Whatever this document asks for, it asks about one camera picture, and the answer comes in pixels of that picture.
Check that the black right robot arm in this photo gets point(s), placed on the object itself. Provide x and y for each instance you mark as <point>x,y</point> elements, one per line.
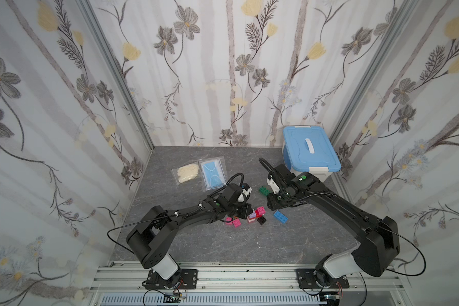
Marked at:
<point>378,238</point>

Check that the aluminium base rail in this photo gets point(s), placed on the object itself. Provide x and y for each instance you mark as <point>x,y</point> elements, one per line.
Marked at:
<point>240,284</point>

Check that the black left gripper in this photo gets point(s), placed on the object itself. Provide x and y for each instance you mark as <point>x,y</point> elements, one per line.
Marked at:
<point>243,210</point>

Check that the pink lego brick top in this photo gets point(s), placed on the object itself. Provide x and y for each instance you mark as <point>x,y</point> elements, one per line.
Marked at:
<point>260,211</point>

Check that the black lego brick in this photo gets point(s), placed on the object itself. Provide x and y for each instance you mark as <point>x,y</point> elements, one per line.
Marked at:
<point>261,220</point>

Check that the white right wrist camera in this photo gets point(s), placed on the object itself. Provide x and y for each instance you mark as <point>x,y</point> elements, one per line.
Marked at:
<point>273,185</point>

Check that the blue lid storage box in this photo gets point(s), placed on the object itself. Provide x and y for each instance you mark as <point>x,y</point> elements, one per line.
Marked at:
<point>308,149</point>

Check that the blue lego brick lower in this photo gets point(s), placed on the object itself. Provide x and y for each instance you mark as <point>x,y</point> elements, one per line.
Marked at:
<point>280,217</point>

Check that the bagged cream gloves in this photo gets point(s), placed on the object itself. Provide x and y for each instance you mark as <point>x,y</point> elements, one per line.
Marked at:
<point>186,173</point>

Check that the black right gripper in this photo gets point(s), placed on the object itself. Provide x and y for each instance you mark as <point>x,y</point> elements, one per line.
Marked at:
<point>275,200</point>

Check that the pink lego brick bottom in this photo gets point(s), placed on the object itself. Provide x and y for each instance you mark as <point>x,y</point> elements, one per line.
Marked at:
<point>236,223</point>

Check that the green lego brick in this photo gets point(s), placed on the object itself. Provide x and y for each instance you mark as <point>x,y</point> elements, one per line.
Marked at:
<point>264,191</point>

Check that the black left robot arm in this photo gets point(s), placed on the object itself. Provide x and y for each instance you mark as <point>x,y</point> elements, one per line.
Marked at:
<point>224,195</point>

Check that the bagged blue face mask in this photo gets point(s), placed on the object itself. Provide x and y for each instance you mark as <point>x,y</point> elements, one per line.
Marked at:
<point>213,171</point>

